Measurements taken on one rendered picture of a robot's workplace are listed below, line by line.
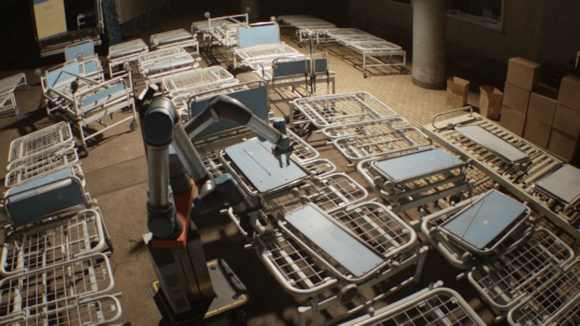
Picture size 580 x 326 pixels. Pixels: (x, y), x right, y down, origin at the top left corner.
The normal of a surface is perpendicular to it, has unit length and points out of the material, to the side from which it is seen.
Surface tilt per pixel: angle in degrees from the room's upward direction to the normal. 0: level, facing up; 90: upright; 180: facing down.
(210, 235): 0
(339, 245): 1
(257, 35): 90
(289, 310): 0
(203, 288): 90
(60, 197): 90
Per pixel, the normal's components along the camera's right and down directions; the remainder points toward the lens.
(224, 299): -0.04, -0.87
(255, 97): 0.46, 0.43
